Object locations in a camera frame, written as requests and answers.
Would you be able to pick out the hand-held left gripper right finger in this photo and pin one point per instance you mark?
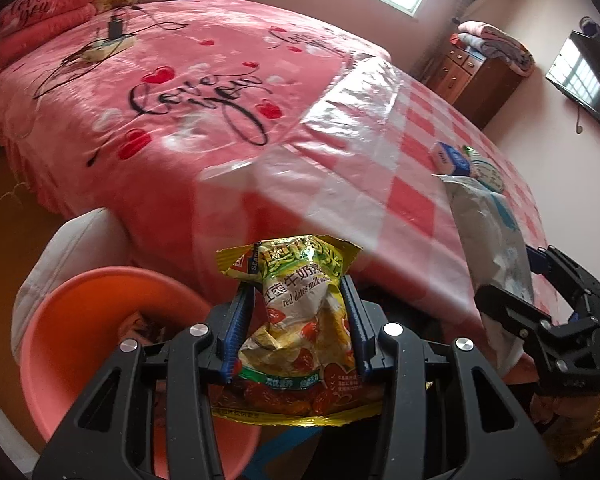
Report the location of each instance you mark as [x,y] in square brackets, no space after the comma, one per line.
[357,325]

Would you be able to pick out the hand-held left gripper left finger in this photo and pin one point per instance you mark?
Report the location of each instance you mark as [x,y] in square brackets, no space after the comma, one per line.
[236,330]

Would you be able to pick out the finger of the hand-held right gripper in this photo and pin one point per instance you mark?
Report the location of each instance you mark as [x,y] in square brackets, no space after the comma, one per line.
[555,262]
[510,312]

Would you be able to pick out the yellow snack packet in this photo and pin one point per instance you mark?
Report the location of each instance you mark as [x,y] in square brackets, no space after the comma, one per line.
[300,320]

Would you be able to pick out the white paper bag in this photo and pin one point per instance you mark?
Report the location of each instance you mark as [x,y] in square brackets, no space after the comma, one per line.
[485,240]

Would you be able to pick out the white blue wipes packet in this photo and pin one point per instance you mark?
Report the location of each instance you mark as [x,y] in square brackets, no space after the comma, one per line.
[447,157]

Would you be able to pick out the orange plastic bin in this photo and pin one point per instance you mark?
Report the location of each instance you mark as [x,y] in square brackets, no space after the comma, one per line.
[75,340]

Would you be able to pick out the brown snack wrapper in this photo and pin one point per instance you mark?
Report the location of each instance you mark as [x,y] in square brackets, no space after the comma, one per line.
[140,327]

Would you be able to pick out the green white packet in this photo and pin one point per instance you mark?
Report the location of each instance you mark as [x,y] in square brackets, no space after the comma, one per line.
[485,172]

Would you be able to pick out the red white checked tablecloth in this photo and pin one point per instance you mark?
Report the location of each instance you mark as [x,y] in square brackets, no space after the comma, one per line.
[380,170]

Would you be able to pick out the black television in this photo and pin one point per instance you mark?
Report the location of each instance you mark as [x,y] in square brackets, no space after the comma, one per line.
[587,80]

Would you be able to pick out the brown wooden cabinet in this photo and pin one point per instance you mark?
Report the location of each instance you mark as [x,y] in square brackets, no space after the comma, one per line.
[480,85]

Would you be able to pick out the pink grey folded blanket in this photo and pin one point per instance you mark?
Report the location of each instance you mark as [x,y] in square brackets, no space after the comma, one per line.
[500,45]

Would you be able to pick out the pink printed bed blanket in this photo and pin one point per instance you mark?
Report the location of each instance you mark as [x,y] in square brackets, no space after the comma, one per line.
[180,60]

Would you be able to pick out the white power strip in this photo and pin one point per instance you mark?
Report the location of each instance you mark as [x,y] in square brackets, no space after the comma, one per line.
[102,52]

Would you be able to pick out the black charger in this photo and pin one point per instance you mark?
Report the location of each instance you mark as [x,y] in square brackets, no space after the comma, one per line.
[115,29]

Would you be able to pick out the pink pillows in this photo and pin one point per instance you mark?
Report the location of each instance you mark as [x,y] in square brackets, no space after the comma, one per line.
[30,42]

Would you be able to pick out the pink printed folded blanket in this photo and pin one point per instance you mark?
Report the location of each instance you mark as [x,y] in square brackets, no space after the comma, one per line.
[35,5]

